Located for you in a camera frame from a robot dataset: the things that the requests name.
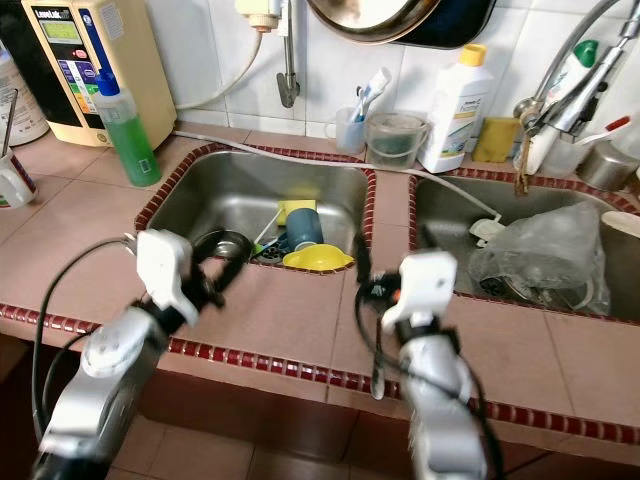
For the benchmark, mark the white red-tipped utensil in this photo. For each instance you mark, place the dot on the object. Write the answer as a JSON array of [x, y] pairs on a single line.
[[605, 132]]

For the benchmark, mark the thin white stick utensil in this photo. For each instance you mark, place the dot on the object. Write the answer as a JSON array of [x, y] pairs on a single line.
[[272, 228]]

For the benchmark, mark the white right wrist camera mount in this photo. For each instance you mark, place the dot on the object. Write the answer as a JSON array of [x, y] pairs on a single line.
[[425, 280]]

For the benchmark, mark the steel faucet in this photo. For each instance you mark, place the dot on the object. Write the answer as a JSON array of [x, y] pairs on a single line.
[[580, 100]]

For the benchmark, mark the blue plastic mug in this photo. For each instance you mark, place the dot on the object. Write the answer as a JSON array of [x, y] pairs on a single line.
[[305, 228]]

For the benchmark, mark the bright yellow sponge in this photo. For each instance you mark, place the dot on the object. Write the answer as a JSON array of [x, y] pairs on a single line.
[[295, 211]]

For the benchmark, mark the clear plastic bag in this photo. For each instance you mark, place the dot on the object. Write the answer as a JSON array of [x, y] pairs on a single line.
[[540, 255]]

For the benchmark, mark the green dish soap bottle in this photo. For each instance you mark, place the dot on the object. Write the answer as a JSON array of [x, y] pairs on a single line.
[[130, 145]]

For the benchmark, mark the steel sink basin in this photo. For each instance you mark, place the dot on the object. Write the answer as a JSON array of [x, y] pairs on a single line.
[[445, 220], [210, 195]]

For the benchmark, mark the steel wok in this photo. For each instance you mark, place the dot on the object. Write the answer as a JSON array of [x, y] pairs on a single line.
[[370, 15]]

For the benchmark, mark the blue toothbrush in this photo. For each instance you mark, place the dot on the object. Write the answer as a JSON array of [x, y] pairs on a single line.
[[364, 104]]

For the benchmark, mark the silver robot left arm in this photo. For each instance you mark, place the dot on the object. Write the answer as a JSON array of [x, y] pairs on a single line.
[[100, 400]]

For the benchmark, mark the black pan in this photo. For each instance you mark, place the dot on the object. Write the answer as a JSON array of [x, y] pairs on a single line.
[[465, 25]]

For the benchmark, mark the olive yellow sponge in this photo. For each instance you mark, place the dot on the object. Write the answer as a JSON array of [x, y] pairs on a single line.
[[495, 140]]

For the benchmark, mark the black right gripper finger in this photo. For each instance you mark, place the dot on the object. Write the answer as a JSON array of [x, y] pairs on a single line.
[[368, 278], [370, 298]]

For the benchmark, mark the white plastic jar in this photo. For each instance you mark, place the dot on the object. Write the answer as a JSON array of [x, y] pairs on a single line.
[[22, 105]]

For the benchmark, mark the steel spoon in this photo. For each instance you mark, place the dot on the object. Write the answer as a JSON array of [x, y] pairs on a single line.
[[8, 125]]

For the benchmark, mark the steel cup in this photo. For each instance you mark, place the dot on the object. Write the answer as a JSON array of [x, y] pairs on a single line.
[[610, 168]]

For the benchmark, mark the grey wall pipe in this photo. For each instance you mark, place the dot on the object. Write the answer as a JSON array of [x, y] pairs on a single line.
[[288, 90]]

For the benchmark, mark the clear plastic bucket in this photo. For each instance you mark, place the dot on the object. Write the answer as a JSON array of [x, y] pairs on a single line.
[[395, 145]]

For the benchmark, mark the white detergent bottle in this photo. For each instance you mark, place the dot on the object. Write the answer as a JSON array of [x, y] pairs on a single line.
[[455, 110]]

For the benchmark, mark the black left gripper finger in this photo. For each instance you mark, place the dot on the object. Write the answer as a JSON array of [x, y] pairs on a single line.
[[226, 270], [210, 246]]

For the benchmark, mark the yellow plastic bowl with lugs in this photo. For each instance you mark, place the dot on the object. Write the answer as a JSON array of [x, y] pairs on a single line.
[[318, 259]]

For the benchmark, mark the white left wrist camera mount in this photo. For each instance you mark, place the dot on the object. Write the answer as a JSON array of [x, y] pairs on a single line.
[[165, 270]]

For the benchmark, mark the white printed mug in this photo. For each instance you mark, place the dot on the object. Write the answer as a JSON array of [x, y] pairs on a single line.
[[15, 185]]

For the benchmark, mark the translucent toothbrush cup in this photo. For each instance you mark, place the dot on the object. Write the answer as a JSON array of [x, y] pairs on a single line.
[[348, 133]]

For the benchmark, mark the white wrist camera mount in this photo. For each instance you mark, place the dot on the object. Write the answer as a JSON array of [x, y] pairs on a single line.
[[425, 280], [165, 270]]

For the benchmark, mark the cream black water ionizer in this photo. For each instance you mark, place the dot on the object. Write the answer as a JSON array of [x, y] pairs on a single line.
[[80, 70]]

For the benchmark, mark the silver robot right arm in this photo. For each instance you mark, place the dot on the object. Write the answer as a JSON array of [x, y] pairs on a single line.
[[445, 420]]

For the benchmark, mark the white bowl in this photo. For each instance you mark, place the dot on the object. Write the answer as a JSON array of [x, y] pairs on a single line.
[[622, 224]]

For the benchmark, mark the cream ionizer tube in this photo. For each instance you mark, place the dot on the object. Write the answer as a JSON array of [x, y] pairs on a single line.
[[242, 72]]

